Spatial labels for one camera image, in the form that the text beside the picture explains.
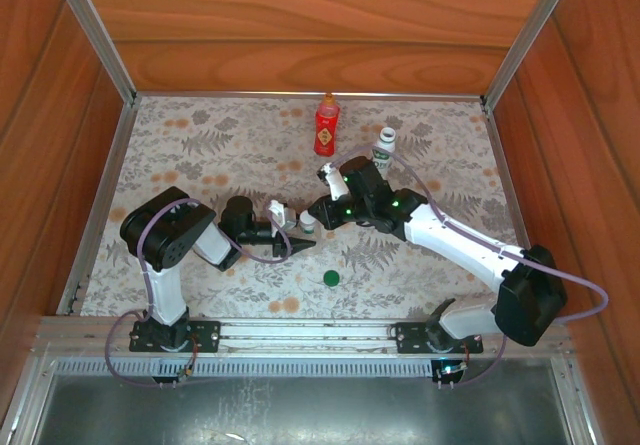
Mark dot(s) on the white AD milk bottle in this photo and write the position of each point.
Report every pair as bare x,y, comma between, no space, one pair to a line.
386,137

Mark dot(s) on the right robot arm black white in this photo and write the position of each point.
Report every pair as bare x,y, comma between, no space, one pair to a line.
450,240

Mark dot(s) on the grey metal sheet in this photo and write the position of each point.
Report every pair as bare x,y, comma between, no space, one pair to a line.
300,415

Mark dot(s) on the aluminium left table edge rail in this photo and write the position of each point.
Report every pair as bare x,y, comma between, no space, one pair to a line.
100,205

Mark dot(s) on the green bottle cap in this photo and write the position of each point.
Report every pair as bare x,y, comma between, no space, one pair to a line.
331,278

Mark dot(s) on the clear bottle with red label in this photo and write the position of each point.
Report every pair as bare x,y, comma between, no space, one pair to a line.
326,137

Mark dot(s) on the small board with green light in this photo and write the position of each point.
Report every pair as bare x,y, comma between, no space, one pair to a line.
450,370

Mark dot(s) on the aluminium right frame post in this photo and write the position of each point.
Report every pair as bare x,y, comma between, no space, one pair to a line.
530,35

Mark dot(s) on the aluminium frame post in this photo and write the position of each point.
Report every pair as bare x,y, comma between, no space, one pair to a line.
530,35
95,35

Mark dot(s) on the aluminium table edge rail long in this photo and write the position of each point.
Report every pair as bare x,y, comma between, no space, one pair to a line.
225,95

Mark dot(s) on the aluminium mounting rail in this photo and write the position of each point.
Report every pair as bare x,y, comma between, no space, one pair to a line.
300,332

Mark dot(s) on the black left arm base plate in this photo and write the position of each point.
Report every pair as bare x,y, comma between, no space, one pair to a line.
205,335

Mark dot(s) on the floral patterned tablecloth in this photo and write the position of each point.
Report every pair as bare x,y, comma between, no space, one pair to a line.
225,140

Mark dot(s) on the small white bottle cap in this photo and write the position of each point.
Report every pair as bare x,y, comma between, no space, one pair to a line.
306,220

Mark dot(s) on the aluminium right table edge rail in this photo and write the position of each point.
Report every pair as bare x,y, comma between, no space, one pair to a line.
515,215

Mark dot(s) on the small black connector board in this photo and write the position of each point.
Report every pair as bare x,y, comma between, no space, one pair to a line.
172,379

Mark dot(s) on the gold ribbed bottle cap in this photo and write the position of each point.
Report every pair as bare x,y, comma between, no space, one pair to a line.
329,98

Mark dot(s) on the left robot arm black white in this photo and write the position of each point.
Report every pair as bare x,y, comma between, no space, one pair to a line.
160,305

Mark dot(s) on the aluminium left frame post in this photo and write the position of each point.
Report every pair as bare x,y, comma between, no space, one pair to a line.
95,35

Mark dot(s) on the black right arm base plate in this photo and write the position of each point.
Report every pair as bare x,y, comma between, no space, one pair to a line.
410,337

